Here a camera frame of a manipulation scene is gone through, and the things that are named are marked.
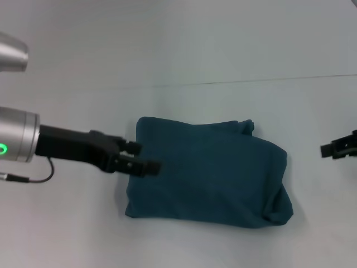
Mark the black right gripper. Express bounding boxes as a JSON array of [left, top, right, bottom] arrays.
[[320, 129, 357, 160]]

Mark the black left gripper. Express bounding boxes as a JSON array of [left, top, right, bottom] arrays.
[[35, 125, 162, 178]]

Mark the blue t-shirt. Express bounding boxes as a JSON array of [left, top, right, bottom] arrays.
[[124, 116, 295, 230]]

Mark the dark left arm cable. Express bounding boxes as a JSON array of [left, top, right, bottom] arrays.
[[0, 157, 55, 184]]

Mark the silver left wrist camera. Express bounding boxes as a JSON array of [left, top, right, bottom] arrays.
[[0, 31, 30, 72]]

